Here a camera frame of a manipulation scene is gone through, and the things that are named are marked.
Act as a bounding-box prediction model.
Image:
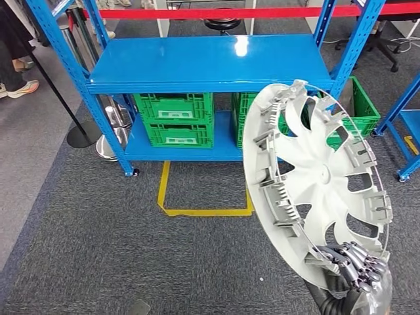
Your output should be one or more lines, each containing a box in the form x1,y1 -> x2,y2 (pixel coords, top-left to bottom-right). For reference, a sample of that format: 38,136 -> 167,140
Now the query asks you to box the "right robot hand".
304,241 -> 394,315

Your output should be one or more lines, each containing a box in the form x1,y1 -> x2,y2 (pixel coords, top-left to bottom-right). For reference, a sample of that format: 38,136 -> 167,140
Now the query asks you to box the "black stanchion post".
29,54 -> 103,150

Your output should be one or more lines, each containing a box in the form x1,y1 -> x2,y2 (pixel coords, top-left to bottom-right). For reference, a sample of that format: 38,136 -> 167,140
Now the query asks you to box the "chrome stanchion post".
67,6 -> 133,163

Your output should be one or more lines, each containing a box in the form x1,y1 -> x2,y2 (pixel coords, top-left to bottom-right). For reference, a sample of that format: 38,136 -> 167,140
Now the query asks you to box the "black office chair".
334,19 -> 401,74

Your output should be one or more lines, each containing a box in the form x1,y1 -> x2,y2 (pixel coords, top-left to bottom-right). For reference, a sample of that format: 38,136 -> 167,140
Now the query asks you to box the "red barrier belt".
81,2 -> 420,20

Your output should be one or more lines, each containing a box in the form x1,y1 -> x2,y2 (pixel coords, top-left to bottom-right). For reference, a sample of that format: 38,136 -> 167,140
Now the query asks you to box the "grey board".
339,79 -> 356,119

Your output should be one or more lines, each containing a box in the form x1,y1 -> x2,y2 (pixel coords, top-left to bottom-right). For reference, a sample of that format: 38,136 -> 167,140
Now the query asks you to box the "green plastic crate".
133,92 -> 214,125
323,75 -> 382,150
231,91 -> 291,127
235,121 -> 291,151
143,121 -> 215,150

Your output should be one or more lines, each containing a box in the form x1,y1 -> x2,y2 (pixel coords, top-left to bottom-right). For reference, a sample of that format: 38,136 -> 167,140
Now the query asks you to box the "grey plastic hubcap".
242,79 -> 394,291

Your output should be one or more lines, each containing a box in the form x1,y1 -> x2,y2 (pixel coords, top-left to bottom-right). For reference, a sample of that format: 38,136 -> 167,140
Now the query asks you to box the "person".
0,0 -> 40,100
13,56 -> 35,73

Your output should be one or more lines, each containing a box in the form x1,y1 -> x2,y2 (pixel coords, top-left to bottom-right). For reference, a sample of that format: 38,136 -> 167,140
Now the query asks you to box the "white desk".
153,0 -> 257,38

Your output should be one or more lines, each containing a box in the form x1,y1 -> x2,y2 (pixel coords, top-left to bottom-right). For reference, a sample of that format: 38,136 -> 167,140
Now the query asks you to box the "black round stool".
203,17 -> 242,37

